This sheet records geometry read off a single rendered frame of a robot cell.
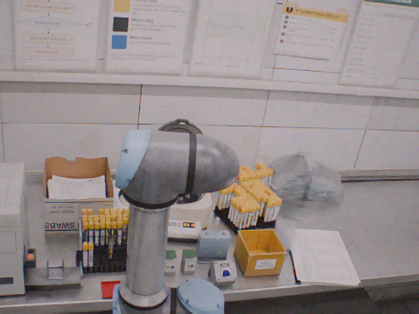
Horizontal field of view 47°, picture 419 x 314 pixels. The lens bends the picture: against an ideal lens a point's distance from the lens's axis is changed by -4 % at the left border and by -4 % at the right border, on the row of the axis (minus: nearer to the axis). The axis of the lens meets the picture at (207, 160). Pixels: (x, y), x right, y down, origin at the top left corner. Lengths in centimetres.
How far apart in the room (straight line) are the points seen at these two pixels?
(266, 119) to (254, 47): 33
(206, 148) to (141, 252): 27
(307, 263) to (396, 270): 35
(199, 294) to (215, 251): 51
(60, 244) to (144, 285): 67
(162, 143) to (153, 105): 103
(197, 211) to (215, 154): 85
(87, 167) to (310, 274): 92
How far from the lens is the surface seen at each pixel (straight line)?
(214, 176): 93
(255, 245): 178
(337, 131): 229
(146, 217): 100
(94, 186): 193
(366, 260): 194
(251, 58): 197
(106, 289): 158
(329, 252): 188
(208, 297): 121
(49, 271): 158
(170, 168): 92
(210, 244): 168
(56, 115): 194
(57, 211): 173
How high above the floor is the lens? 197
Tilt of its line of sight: 28 degrees down
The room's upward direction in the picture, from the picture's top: 9 degrees clockwise
